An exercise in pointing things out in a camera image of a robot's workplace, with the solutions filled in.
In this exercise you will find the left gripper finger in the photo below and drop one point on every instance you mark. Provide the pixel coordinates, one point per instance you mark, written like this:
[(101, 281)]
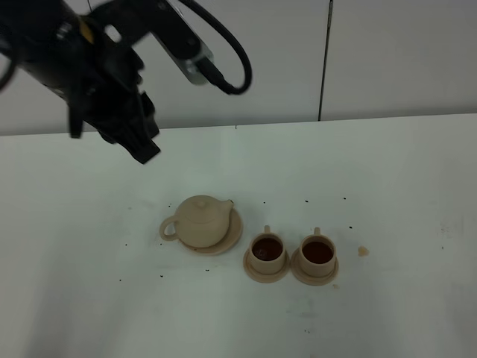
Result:
[(124, 134), (146, 125)]

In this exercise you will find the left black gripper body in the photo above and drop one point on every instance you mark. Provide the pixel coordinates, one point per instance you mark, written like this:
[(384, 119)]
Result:
[(57, 47)]

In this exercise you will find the beige teapot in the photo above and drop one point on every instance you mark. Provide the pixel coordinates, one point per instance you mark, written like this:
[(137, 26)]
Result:
[(200, 221)]

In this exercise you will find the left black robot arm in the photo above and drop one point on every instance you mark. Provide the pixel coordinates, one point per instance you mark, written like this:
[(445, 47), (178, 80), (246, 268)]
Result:
[(8, 48)]

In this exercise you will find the beige teapot saucer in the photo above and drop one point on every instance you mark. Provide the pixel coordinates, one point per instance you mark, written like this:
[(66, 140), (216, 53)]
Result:
[(232, 236)]

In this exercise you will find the left beige teacup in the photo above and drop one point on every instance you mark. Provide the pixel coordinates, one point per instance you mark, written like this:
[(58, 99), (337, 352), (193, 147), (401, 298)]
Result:
[(267, 253)]

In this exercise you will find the beige teacup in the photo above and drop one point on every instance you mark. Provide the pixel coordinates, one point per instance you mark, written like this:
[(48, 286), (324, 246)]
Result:
[(267, 253), (317, 255)]

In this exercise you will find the left teacup saucer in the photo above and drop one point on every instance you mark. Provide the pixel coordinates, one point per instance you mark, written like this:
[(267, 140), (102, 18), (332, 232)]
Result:
[(264, 278)]

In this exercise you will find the teacup saucer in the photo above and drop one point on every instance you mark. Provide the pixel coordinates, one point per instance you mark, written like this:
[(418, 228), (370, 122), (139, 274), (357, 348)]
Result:
[(264, 278), (303, 277)]

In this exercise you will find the right teacup saucer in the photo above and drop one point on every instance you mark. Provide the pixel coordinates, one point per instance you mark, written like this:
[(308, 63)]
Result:
[(303, 277)]

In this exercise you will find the right beige teacup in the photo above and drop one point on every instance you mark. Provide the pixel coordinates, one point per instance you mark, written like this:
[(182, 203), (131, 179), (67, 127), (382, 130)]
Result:
[(317, 255)]

